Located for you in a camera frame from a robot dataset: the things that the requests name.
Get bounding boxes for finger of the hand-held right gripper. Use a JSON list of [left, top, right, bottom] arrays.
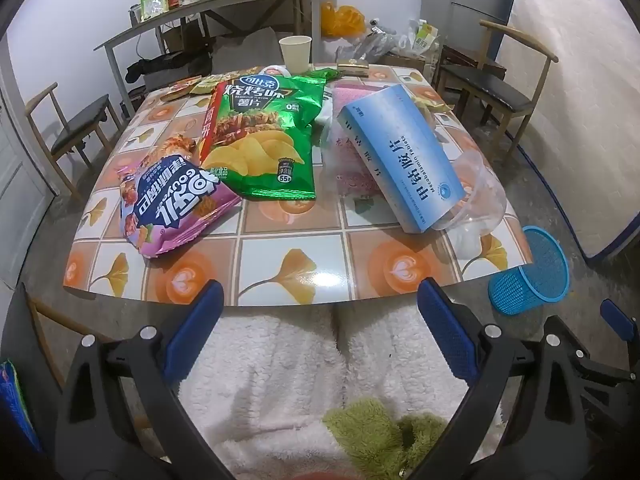
[[598, 299, 640, 361], [544, 315, 633, 386]]

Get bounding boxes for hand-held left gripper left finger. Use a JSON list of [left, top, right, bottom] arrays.
[[55, 279, 236, 480]]

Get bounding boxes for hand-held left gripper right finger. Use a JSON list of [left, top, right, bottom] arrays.
[[416, 277, 587, 480]]

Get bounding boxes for blue mesh basket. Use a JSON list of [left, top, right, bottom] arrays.
[[487, 226, 571, 316]]

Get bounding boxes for clear plastic container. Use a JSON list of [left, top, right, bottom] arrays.
[[430, 150, 508, 238]]

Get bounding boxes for blue and white medicine box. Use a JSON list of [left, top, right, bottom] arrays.
[[336, 84, 466, 234]]

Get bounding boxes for pink packet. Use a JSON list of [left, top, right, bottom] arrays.
[[320, 85, 396, 202]]

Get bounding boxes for person's white fleece robe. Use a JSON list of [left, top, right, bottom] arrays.
[[177, 302, 476, 480]]

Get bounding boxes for green fleece cuff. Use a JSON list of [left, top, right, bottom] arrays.
[[322, 397, 448, 476]]

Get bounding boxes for purple snack bag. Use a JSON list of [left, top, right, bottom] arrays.
[[120, 135, 244, 259]]

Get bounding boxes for wooden chair with dark seat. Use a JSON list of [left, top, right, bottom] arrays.
[[25, 82, 123, 201], [435, 19, 560, 153], [0, 282, 76, 461]]

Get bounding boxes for blue printed bag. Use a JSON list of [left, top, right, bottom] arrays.
[[0, 359, 42, 453]]

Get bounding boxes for green potato chips bag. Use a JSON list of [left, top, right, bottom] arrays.
[[200, 74, 327, 201]]

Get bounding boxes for white door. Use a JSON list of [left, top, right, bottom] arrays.
[[0, 87, 57, 291]]

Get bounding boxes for white wrapped mattress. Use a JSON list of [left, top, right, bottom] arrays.
[[500, 0, 640, 261]]

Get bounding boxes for orange snack packet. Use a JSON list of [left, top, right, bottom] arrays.
[[164, 76, 200, 101]]

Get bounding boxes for black bag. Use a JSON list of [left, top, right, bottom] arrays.
[[125, 52, 213, 82]]

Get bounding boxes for white paper cup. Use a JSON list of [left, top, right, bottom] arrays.
[[278, 35, 313, 75]]

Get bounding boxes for green and white carton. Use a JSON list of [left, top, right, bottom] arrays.
[[412, 19, 441, 56]]

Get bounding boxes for clear plastic bags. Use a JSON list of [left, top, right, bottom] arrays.
[[335, 22, 416, 62]]

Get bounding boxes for grey desk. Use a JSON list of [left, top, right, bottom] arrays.
[[94, 0, 330, 116]]

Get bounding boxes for green food packet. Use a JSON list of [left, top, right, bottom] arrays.
[[140, 0, 168, 22]]

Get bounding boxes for orange plastic bag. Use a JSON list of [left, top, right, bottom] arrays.
[[320, 2, 367, 38]]

